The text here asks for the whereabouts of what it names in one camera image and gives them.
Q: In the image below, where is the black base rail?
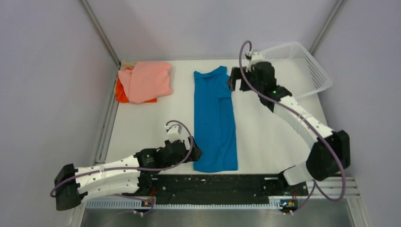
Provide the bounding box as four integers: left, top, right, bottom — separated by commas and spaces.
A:
133, 174, 309, 205

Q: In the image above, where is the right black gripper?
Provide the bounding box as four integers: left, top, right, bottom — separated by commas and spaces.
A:
226, 66, 262, 93

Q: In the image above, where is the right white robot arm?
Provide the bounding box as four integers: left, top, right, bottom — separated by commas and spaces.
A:
227, 61, 350, 195

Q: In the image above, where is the blue t shirt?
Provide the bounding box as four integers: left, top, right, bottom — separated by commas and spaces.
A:
193, 66, 238, 173

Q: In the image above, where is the orange folded t shirt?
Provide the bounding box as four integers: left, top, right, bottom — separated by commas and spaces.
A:
114, 67, 157, 103

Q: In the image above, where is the white plastic basket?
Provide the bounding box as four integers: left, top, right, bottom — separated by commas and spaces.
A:
261, 42, 333, 98

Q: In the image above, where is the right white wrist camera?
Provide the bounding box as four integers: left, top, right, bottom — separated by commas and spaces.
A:
245, 51, 263, 72

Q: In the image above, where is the pink folded t shirt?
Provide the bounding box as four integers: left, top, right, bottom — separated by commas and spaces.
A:
117, 61, 173, 104

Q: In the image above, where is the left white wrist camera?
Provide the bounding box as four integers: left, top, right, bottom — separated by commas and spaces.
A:
165, 124, 183, 143

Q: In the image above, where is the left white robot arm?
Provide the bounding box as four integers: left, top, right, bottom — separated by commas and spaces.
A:
51, 137, 202, 211

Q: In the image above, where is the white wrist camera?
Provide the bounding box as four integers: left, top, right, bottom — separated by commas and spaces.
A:
165, 124, 183, 143
245, 51, 263, 72

